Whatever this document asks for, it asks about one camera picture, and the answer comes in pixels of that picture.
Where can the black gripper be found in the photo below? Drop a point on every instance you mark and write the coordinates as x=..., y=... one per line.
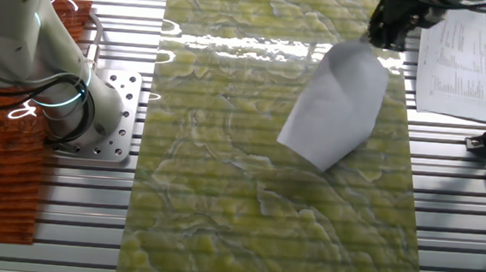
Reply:
x=406, y=10

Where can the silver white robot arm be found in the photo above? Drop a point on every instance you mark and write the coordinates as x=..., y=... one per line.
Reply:
x=10, y=29

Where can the printed white paper sheet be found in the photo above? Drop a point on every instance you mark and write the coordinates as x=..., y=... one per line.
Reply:
x=466, y=74

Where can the green marble pattern mat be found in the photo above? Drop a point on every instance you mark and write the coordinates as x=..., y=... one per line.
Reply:
x=223, y=173

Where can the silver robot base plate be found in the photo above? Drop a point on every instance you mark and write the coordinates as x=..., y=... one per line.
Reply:
x=126, y=115

